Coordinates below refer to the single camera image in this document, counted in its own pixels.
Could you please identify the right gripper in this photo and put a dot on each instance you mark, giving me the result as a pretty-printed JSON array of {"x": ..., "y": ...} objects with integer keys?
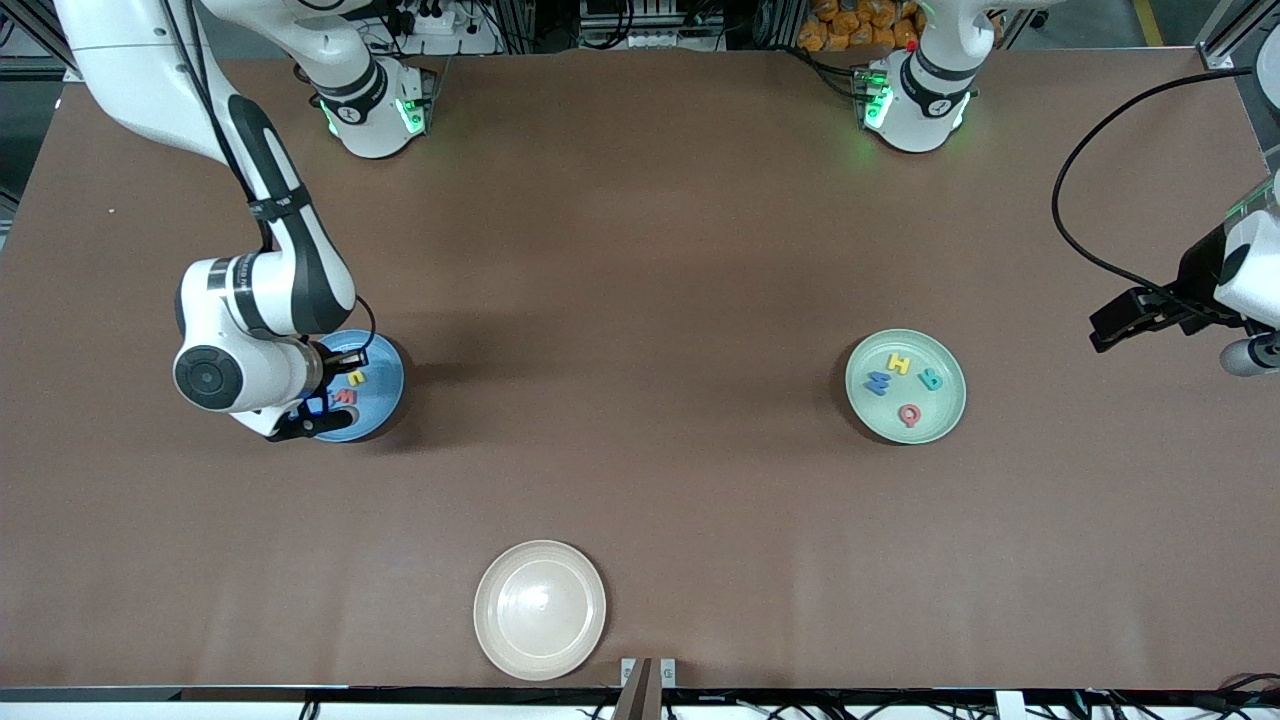
[{"x": 331, "y": 366}]

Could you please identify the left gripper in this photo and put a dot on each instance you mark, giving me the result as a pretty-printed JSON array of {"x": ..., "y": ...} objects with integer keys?
[{"x": 1196, "y": 285}]

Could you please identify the teal foam letter R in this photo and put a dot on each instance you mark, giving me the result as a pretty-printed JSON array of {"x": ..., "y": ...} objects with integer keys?
[{"x": 931, "y": 379}]

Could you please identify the yellow foam letter H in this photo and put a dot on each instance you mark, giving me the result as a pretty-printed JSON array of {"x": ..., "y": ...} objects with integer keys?
[{"x": 898, "y": 363}]

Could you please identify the pink foam letter Q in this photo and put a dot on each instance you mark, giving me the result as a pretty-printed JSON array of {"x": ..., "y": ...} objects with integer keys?
[{"x": 902, "y": 415}]

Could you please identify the blue foam capital M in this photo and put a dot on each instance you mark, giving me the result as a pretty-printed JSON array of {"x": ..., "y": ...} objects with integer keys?
[{"x": 879, "y": 383}]

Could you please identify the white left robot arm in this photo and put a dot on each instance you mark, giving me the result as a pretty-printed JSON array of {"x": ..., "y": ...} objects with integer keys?
[{"x": 915, "y": 110}]

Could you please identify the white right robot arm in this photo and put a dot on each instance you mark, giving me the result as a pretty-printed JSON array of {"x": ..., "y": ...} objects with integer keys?
[{"x": 140, "y": 70}]

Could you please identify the blue plate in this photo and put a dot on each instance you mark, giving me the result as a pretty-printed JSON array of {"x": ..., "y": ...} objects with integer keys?
[{"x": 385, "y": 390}]

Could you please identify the light green plate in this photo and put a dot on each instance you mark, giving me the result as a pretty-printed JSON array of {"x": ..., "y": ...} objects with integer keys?
[{"x": 870, "y": 412}]

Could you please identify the beige plate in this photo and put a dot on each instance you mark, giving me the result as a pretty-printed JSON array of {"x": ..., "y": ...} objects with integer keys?
[{"x": 540, "y": 610}]

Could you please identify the white power strip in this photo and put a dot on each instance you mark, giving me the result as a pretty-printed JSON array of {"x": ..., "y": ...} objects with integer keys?
[{"x": 450, "y": 30}]

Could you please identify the orange net bag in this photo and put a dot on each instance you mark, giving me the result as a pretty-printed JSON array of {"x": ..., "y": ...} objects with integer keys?
[{"x": 850, "y": 25}]

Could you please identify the black equipment rack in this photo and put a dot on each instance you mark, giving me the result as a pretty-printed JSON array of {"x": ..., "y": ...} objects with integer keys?
[{"x": 650, "y": 25}]

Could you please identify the aluminium frame post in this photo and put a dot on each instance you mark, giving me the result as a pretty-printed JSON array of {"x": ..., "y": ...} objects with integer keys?
[
  {"x": 1225, "y": 40},
  {"x": 30, "y": 30}
]

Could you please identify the metal table edge bracket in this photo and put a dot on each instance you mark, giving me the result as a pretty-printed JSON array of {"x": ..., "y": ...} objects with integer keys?
[{"x": 665, "y": 672}]

